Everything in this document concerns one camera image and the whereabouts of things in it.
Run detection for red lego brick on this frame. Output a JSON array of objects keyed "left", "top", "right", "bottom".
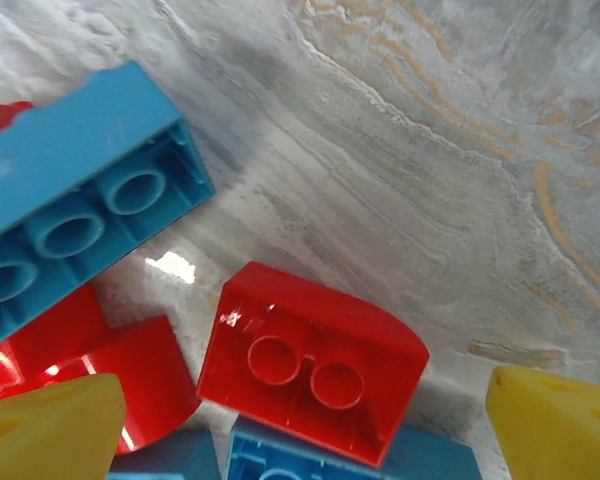
[
  {"left": 0, "top": 99, "right": 35, "bottom": 144},
  {"left": 0, "top": 314, "right": 201, "bottom": 456},
  {"left": 195, "top": 260, "right": 431, "bottom": 469},
  {"left": 0, "top": 282, "right": 112, "bottom": 401}
]

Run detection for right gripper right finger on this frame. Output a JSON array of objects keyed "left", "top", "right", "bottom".
[{"left": 485, "top": 365, "right": 600, "bottom": 480}]

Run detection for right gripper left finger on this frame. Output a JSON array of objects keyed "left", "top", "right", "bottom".
[{"left": 0, "top": 373, "right": 128, "bottom": 480}]

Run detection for blue lego brick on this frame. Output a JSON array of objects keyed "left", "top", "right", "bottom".
[
  {"left": 105, "top": 428, "right": 224, "bottom": 480},
  {"left": 223, "top": 417, "right": 492, "bottom": 480},
  {"left": 0, "top": 60, "right": 216, "bottom": 349}
]

